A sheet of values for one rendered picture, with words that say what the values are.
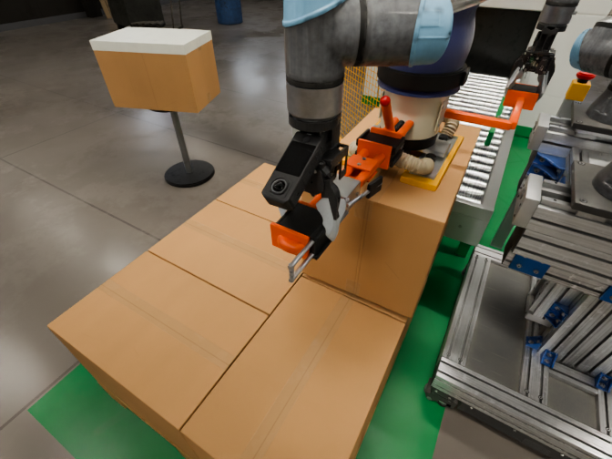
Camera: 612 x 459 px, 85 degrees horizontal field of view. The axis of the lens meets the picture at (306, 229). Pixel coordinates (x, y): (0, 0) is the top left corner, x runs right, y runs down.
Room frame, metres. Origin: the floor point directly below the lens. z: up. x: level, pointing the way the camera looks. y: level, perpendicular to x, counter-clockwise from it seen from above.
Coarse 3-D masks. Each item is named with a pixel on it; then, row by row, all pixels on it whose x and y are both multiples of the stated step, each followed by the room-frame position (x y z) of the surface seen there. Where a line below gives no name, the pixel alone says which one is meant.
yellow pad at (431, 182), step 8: (440, 136) 0.96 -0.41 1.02; (456, 136) 1.02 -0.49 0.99; (456, 144) 0.97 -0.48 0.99; (448, 152) 0.90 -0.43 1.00; (440, 160) 0.86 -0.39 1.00; (448, 160) 0.86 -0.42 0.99; (440, 168) 0.82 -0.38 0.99; (408, 176) 0.78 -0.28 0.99; (416, 176) 0.78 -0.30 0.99; (424, 176) 0.77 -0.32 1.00; (432, 176) 0.77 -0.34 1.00; (440, 176) 0.78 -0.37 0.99; (416, 184) 0.76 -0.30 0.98; (424, 184) 0.75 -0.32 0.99; (432, 184) 0.74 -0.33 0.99
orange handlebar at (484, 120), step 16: (448, 112) 0.93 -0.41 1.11; (464, 112) 0.92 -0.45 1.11; (512, 112) 0.92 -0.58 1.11; (384, 128) 0.82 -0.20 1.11; (400, 128) 0.82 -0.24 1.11; (512, 128) 0.85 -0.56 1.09; (352, 160) 0.65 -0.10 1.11; (368, 160) 0.65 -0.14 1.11; (352, 176) 0.63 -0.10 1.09; (368, 176) 0.60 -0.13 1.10; (288, 240) 0.40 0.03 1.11
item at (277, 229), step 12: (300, 204) 0.48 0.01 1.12; (288, 216) 0.44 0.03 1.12; (300, 216) 0.44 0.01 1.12; (312, 216) 0.44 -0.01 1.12; (276, 228) 0.42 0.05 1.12; (288, 228) 0.42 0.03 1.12; (300, 228) 0.41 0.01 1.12; (312, 228) 0.41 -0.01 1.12; (276, 240) 0.42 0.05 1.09; (300, 240) 0.39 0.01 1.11
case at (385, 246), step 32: (480, 128) 1.12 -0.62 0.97; (384, 192) 0.73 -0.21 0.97; (416, 192) 0.73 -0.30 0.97; (448, 192) 0.73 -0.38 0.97; (352, 224) 0.72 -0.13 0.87; (384, 224) 0.67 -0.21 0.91; (416, 224) 0.64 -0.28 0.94; (352, 256) 0.71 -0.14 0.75; (384, 256) 0.67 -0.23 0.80; (416, 256) 0.62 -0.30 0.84; (352, 288) 0.70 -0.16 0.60; (384, 288) 0.66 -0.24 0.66; (416, 288) 0.61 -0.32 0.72
